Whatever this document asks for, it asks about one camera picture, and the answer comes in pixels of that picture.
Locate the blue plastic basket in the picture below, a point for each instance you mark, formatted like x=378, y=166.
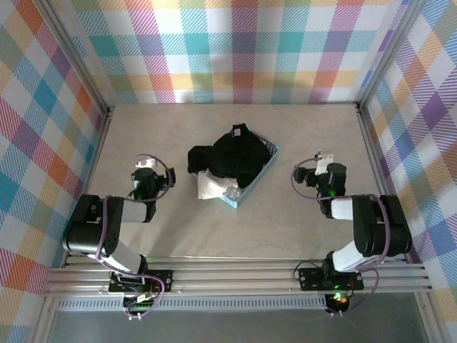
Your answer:
x=273, y=150

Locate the white cloth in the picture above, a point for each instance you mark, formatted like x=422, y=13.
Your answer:
x=210, y=187

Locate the black printed t-shirt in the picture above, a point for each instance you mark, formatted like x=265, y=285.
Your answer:
x=235, y=157

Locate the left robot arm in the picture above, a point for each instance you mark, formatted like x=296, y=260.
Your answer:
x=85, y=228

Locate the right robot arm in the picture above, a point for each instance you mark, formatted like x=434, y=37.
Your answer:
x=385, y=228

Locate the controller board with orange part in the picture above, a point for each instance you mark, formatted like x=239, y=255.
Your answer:
x=339, y=300

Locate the controller board with green terminal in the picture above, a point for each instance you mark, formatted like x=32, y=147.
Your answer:
x=139, y=306

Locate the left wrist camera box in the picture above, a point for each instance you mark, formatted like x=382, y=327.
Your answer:
x=144, y=164

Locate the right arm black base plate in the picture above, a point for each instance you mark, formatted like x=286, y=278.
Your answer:
x=310, y=278

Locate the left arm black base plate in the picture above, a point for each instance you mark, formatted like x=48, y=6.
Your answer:
x=160, y=278

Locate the aluminium mounting rail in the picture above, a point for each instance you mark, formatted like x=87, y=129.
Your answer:
x=232, y=278

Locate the aluminium frame leg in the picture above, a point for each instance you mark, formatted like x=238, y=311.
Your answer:
x=430, y=321
x=44, y=321

